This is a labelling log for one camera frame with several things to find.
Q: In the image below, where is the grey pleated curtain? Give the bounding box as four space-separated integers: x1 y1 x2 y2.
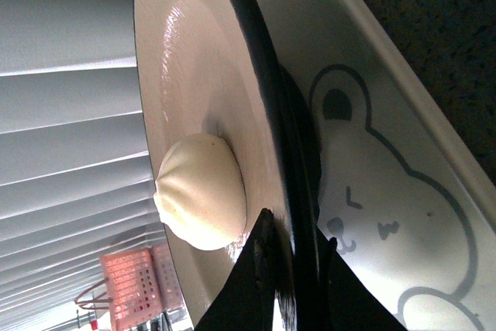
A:
1 0 165 330

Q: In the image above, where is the pink perforated crate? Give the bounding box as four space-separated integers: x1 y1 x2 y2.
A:
100 247 163 330

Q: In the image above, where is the beige plate with black rim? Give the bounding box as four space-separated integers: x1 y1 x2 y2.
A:
134 0 319 330

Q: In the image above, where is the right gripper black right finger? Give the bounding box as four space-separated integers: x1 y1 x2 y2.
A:
305 228 398 330

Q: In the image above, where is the white bear print tray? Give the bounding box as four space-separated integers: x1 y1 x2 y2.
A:
257 0 495 330

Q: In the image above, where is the white steamed bun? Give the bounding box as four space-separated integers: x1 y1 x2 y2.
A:
153 133 246 250

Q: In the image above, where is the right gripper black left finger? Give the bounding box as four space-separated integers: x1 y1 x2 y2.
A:
195 209 285 331

